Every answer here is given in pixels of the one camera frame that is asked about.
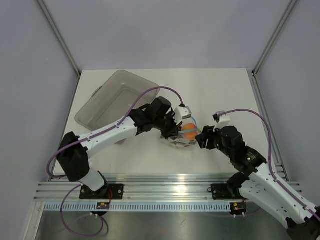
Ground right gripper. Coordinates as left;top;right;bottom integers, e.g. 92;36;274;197
195;123;234;158

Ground clear plastic tray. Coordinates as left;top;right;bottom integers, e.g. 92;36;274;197
69;70;158;136

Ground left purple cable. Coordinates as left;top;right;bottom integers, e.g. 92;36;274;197
46;86;187;238

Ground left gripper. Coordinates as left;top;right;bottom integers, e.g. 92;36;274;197
153;111;183;140

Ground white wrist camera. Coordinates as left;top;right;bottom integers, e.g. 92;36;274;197
174;106;192;124
213;111;231;131

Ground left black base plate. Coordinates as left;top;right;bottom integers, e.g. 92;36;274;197
79;183;125;200

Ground orange peach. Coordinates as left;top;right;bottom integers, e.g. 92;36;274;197
180;123;198;141

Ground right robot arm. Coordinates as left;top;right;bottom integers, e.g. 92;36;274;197
195;126;320;240

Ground left aluminium frame post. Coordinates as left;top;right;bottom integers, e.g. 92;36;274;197
35;0;82;78

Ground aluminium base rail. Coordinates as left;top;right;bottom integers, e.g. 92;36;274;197
33;173;303;202

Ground aluminium frame post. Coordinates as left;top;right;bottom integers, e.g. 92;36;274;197
35;0;82;78
252;0;299;77

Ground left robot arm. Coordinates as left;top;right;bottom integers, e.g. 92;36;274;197
56;96;191;199

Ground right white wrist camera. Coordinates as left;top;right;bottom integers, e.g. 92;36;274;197
213;111;231;131

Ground right aluminium frame post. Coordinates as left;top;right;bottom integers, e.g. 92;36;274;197
252;0;299;77

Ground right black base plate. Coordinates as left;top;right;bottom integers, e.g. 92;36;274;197
207;183;244;200

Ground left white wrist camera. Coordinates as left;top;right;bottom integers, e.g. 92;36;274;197
174;106;192;124

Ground right side aluminium rail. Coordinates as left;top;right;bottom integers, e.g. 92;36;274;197
249;71;320;208

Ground clear zip top bag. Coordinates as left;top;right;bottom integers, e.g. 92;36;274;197
159;116;202;148

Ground white slotted cable duct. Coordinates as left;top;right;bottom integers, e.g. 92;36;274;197
44;201;231;213

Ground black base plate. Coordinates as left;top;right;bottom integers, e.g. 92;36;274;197
207;183;244;200
79;183;125;200

